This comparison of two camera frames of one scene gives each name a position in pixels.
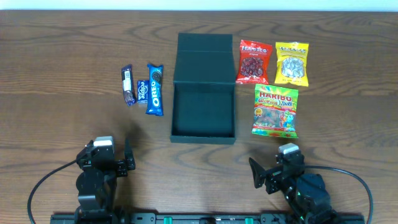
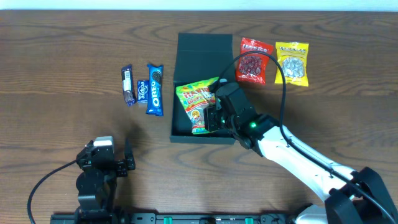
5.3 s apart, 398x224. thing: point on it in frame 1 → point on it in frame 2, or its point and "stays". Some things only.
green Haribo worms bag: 275,111 → 195,96
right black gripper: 270,179 → 211,118
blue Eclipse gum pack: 142,90 stays
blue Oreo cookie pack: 155,82 stays
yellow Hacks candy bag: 291,65 stays
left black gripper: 121,167 stays
